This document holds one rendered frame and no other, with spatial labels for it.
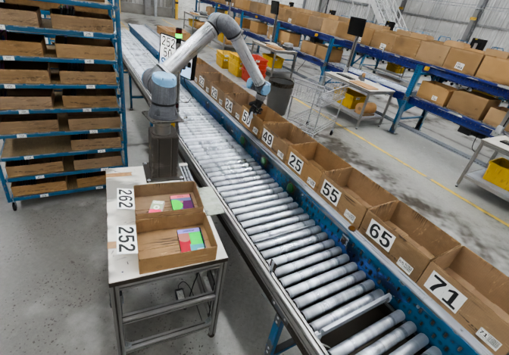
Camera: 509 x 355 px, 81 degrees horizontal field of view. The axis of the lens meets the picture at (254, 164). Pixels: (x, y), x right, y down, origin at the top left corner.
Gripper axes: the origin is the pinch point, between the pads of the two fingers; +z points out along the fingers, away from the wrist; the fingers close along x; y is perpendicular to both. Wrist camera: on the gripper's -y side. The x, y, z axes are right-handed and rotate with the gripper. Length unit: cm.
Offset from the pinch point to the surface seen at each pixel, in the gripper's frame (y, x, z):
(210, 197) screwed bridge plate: 67, -55, 39
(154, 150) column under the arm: 36, -89, 24
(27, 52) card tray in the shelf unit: -55, -164, 2
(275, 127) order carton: 20.1, 14.0, -3.6
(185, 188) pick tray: 58, -71, 39
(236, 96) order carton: -58, 14, -4
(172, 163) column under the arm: 36, -75, 32
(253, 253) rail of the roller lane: 121, -51, 39
